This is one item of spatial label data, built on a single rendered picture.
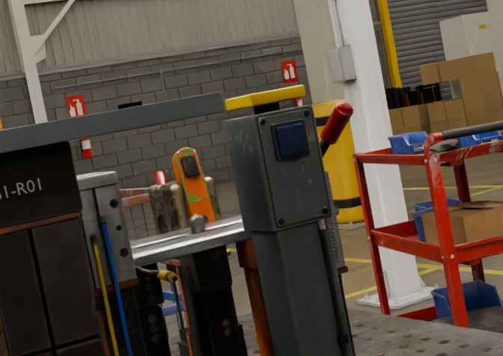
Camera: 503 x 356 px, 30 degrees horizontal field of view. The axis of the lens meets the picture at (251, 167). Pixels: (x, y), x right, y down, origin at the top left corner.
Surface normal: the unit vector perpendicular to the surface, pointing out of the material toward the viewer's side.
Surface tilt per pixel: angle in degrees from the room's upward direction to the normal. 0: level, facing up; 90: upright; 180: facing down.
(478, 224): 90
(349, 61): 90
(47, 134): 90
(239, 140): 90
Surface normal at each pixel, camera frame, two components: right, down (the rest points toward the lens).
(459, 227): -0.91, 0.19
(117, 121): 0.44, -0.03
